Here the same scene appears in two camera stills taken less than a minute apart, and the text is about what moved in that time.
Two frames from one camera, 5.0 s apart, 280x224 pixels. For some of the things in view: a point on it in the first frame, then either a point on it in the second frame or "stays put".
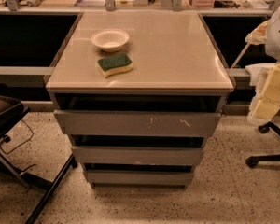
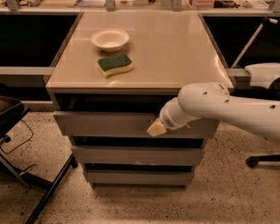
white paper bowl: [109, 40] stays put
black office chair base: [253, 161] stays put
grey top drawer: [136, 123] stays put
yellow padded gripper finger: [272, 91] -> [173, 117]
